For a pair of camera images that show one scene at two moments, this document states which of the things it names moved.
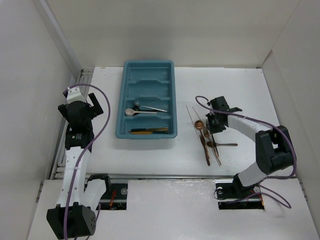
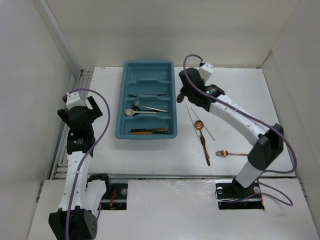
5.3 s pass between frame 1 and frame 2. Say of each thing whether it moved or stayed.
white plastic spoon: stayed
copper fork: moved
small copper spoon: moved
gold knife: stayed
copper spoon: stayed
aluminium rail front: stayed
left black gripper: stayed
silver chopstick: stayed
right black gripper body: moved
